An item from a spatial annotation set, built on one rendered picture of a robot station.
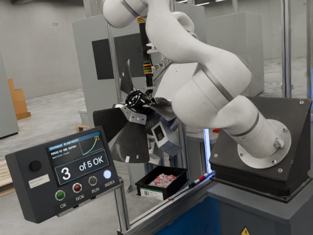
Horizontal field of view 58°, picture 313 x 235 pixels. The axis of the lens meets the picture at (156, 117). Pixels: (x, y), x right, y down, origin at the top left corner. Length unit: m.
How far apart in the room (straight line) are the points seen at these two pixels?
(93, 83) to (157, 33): 3.59
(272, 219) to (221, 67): 0.52
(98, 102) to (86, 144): 3.54
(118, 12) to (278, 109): 0.66
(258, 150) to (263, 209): 0.18
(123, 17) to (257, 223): 0.79
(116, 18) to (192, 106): 0.38
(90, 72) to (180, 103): 3.69
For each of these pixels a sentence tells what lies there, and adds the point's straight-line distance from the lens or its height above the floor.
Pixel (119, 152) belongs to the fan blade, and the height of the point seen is 0.98.
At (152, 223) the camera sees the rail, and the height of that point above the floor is 0.83.
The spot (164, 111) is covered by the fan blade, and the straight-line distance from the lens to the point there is 1.38.
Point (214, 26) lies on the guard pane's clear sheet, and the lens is 2.11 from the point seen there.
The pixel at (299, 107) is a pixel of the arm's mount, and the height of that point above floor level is 1.21.
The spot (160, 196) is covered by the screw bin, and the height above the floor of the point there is 0.84.
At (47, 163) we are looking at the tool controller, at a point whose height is 1.20.
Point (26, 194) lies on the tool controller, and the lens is 0.80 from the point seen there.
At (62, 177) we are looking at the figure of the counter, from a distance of 0.82.
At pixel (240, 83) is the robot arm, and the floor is 1.35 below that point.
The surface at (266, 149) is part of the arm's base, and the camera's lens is 1.00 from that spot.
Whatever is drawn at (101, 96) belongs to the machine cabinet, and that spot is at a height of 0.92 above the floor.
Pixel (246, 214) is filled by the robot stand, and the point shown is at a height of 0.88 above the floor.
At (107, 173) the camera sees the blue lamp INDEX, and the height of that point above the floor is 1.12.
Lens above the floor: 1.45
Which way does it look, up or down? 13 degrees down
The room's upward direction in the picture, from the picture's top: 7 degrees counter-clockwise
